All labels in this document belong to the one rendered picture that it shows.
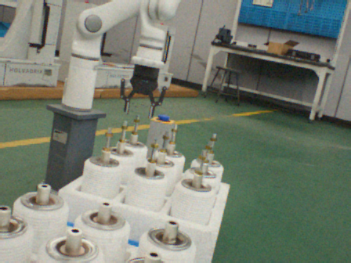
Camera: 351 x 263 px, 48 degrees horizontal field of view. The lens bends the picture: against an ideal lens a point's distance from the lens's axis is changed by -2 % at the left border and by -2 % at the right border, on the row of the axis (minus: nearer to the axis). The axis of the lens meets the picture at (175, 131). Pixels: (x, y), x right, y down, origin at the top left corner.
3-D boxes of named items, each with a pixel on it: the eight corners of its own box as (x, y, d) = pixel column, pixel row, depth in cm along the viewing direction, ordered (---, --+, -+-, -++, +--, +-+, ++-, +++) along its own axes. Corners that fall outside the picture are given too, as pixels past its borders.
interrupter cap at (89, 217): (73, 223, 66) (74, 219, 66) (92, 208, 73) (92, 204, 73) (116, 236, 64) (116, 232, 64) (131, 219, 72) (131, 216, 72)
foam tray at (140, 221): (49, 256, 99) (58, 189, 95) (106, 204, 137) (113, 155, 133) (200, 302, 93) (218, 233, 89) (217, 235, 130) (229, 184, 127)
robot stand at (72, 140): (34, 189, 138) (45, 104, 132) (65, 181, 150) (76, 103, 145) (65, 203, 131) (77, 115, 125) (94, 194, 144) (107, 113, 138)
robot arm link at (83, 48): (77, 6, 131) (69, 58, 134) (80, 5, 122) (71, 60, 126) (104, 12, 134) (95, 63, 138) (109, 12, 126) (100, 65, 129)
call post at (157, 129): (134, 205, 141) (150, 120, 135) (139, 199, 148) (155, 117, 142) (153, 210, 140) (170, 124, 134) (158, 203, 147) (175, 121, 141)
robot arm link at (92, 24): (150, -21, 126) (142, -18, 134) (73, 16, 121) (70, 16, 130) (161, 6, 129) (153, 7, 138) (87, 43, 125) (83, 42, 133)
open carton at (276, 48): (271, 54, 578) (275, 38, 573) (296, 59, 552) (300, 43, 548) (260, 51, 556) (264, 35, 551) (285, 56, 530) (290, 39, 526)
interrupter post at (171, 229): (160, 242, 66) (164, 223, 65) (164, 235, 68) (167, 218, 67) (174, 246, 65) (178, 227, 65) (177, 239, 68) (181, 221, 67)
